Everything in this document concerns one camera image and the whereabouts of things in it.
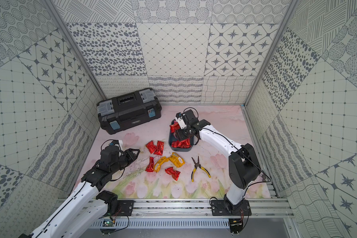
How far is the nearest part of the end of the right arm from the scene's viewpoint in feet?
2.06

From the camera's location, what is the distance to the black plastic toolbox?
945 mm

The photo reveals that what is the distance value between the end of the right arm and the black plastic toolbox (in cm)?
34
